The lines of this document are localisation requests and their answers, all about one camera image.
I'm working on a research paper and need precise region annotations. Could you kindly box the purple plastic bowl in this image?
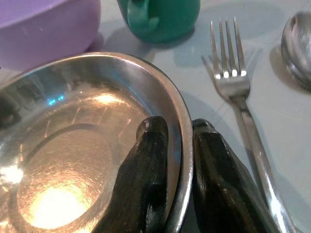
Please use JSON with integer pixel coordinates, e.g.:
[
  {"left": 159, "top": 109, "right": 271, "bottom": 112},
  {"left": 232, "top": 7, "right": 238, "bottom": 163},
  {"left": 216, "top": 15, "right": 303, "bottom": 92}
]
[{"left": 0, "top": 0, "right": 104, "bottom": 72}]

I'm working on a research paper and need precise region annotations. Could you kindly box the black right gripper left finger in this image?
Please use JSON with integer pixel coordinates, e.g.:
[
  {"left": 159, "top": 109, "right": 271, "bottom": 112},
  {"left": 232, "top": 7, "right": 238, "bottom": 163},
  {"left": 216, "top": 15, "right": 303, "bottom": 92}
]
[{"left": 93, "top": 116, "right": 170, "bottom": 233}]

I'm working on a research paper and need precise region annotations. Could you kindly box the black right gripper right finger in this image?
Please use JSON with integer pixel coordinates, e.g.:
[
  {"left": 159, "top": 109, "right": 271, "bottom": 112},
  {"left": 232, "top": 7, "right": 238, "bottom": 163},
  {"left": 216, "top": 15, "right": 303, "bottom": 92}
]
[{"left": 191, "top": 118, "right": 280, "bottom": 233}]

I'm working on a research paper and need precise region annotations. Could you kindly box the shiny steel plate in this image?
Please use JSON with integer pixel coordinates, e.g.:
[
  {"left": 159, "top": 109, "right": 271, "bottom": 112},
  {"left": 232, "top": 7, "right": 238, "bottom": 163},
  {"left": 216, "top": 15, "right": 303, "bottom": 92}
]
[{"left": 0, "top": 51, "right": 194, "bottom": 233}]

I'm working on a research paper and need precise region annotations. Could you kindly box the steel spoon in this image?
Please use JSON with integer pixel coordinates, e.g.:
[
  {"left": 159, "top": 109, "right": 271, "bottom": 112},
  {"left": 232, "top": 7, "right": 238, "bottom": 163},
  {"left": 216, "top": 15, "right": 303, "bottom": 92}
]
[{"left": 280, "top": 11, "right": 311, "bottom": 90}]

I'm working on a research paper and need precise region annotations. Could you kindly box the green mug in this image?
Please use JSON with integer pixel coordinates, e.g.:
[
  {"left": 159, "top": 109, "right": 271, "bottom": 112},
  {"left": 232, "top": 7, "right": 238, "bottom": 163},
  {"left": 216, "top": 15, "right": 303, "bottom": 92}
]
[{"left": 116, "top": 0, "right": 201, "bottom": 45}]

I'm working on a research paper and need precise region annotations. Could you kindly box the steel fork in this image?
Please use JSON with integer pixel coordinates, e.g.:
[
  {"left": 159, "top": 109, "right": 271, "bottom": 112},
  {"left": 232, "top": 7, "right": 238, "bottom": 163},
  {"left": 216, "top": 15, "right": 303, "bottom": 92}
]
[{"left": 201, "top": 16, "right": 296, "bottom": 233}]

